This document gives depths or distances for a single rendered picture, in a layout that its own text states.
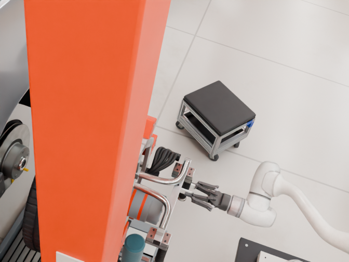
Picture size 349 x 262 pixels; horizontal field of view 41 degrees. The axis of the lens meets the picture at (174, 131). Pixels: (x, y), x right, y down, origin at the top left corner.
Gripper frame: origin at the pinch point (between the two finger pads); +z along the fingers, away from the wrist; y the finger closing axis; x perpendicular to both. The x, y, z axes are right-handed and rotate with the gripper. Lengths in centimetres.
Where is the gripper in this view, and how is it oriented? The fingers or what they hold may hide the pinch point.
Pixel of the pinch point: (186, 187)
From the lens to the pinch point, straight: 209.6
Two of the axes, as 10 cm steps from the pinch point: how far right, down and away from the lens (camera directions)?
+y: 2.9, -6.8, 6.7
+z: -9.4, -3.4, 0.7
